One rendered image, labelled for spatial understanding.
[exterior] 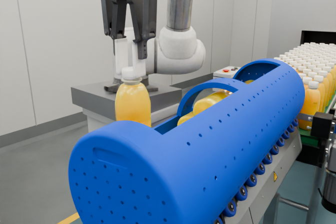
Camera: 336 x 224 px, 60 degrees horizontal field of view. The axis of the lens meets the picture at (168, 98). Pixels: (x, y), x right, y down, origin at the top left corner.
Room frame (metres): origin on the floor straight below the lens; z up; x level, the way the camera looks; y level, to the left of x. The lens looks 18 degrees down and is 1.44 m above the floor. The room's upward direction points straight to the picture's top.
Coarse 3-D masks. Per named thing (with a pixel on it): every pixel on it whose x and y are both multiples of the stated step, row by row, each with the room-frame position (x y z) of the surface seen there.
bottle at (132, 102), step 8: (128, 80) 0.55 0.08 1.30; (136, 80) 0.55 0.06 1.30; (120, 88) 0.55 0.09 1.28; (128, 88) 0.54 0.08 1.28; (136, 88) 0.54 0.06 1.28; (144, 88) 0.56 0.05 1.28; (120, 96) 0.54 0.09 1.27; (128, 96) 0.53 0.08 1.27; (136, 96) 0.54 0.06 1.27; (144, 96) 0.55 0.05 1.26; (120, 104) 0.54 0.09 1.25; (128, 104) 0.53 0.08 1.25; (136, 104) 0.53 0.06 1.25; (144, 104) 0.54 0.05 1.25; (120, 112) 0.53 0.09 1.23; (128, 112) 0.53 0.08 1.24; (136, 112) 0.53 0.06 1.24; (144, 112) 0.54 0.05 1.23; (136, 120) 0.53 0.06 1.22; (144, 120) 0.54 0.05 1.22
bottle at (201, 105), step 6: (222, 90) 0.80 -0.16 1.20; (210, 96) 0.74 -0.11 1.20; (216, 96) 0.74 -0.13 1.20; (222, 96) 0.76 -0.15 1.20; (198, 102) 0.72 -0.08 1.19; (204, 102) 0.71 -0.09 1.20; (210, 102) 0.70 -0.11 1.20; (216, 102) 0.71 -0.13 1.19; (198, 108) 0.72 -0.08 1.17; (204, 108) 0.71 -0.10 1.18
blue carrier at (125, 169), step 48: (192, 96) 0.84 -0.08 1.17; (240, 96) 0.70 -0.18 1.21; (288, 96) 0.89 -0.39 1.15; (96, 144) 0.46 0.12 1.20; (144, 144) 0.42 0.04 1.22; (192, 144) 0.47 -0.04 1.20; (240, 144) 0.56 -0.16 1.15; (96, 192) 0.46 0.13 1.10; (144, 192) 0.40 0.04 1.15; (192, 192) 0.40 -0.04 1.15
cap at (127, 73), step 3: (129, 66) 0.58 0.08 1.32; (132, 66) 0.58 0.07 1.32; (123, 69) 0.55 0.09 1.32; (126, 69) 0.55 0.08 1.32; (129, 69) 0.55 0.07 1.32; (132, 69) 0.55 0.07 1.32; (123, 72) 0.55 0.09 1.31; (126, 72) 0.55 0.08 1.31; (129, 72) 0.55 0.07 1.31; (132, 72) 0.55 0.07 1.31; (123, 75) 0.55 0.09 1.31; (126, 75) 0.55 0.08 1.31; (129, 75) 0.55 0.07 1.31; (132, 75) 0.55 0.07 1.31; (123, 78) 0.55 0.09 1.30; (126, 78) 0.55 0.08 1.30; (129, 78) 0.55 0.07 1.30; (132, 78) 0.55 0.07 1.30; (135, 78) 0.55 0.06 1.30
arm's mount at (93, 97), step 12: (84, 84) 1.33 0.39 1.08; (96, 84) 1.34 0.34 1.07; (156, 84) 1.38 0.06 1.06; (72, 96) 1.27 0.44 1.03; (84, 96) 1.20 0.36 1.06; (96, 96) 1.14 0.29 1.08; (108, 96) 1.12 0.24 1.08; (156, 96) 1.18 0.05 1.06; (168, 96) 1.23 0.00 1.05; (180, 96) 1.29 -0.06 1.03; (96, 108) 1.14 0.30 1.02; (108, 108) 1.09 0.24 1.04; (156, 108) 1.18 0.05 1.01
